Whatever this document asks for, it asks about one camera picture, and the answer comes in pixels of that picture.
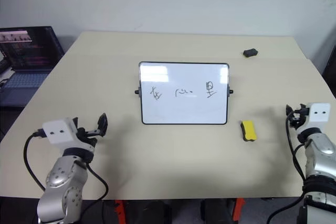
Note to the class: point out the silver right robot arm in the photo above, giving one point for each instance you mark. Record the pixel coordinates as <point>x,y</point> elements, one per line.
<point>319,153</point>

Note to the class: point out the yellow and black eraser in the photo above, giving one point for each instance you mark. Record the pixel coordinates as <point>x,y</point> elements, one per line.
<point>248,129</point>

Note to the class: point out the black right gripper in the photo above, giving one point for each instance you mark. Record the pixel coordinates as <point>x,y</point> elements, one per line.
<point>299,119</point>

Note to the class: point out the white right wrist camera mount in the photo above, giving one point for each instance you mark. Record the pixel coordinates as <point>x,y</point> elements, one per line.
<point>318,112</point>

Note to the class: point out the small black-framed whiteboard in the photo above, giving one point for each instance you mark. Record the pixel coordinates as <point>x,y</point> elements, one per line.
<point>183,103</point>

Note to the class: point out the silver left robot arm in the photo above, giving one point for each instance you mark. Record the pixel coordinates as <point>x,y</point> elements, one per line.
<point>63,179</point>

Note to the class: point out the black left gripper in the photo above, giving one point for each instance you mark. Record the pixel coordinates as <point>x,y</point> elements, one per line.
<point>88,136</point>

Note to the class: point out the orange bracket under table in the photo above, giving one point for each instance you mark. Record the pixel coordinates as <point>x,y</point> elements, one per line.
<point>238,209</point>
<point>119,212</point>

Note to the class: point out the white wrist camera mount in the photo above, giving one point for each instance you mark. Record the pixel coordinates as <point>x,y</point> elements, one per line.
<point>59,132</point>
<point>318,112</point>

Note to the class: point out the black furniture piece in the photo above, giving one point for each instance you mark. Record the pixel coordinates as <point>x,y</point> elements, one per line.
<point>331,64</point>

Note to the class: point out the open dark laptop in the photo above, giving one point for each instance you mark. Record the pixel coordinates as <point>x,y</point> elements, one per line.
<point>25,58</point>

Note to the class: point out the small black object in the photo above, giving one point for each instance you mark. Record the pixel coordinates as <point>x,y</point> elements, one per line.
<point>250,52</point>

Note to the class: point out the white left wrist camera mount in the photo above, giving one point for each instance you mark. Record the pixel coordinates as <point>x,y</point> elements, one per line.
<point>59,132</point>

